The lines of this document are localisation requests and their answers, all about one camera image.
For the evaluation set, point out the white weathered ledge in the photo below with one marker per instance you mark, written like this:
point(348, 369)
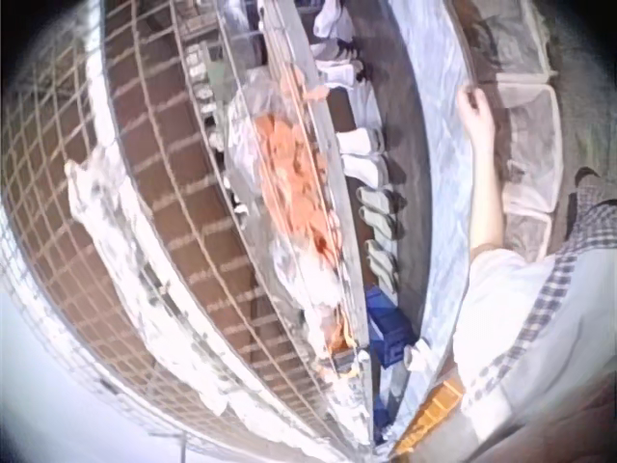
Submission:
point(140, 270)

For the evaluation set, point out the blue white patterned mattress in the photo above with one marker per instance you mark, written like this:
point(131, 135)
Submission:
point(436, 159)

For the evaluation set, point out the row of white grey shoes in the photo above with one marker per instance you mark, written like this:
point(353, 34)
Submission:
point(373, 166)

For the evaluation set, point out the orange plastic crate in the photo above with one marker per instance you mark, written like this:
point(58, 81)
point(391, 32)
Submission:
point(429, 415)

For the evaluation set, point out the plastic bag of orange pieces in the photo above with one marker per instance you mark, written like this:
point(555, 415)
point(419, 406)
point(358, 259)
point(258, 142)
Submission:
point(289, 173)

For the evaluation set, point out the person's left fingers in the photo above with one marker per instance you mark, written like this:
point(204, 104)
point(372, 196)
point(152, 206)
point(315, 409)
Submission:
point(468, 99)

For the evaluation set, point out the blue plastic crate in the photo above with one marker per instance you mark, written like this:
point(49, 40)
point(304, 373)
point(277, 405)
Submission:
point(388, 328)

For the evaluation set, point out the white framed mesh basket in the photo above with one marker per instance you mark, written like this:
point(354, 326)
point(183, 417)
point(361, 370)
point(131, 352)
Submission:
point(528, 234)
point(532, 144)
point(518, 38)

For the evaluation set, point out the person's left hand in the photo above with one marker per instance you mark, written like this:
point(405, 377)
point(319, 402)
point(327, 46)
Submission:
point(479, 125)

